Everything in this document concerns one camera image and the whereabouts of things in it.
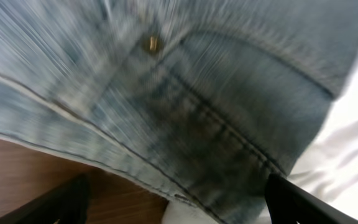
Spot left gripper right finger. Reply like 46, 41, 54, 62
265, 174, 358, 224

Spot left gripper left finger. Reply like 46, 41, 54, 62
0, 174, 91, 224

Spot light blue denim shorts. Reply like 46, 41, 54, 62
0, 0, 358, 223

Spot white t-shirt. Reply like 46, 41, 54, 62
162, 12, 358, 224

